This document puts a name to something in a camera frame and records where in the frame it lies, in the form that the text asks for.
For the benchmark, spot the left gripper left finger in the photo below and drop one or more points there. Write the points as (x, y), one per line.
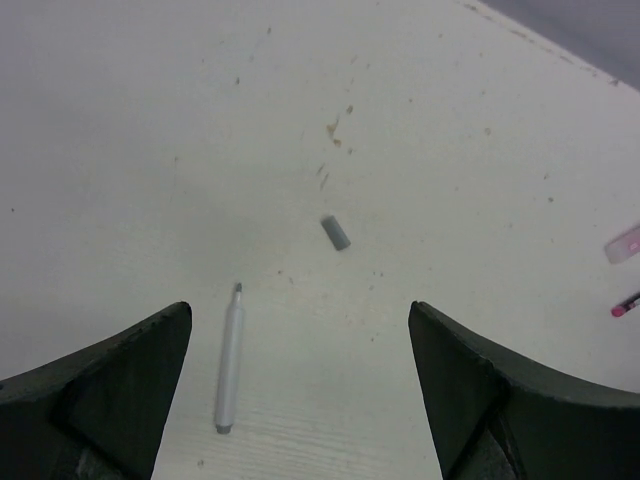
(100, 412)

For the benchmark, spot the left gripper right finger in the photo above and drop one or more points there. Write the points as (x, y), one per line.
(496, 414)

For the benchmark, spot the grey marker pen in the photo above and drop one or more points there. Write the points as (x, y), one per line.
(228, 375)

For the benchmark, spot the red pen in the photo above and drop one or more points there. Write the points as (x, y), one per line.
(625, 306)

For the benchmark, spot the grey marker cap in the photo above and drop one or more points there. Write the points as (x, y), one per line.
(335, 233)

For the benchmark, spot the pink highlighter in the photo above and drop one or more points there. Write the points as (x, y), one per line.
(622, 248)

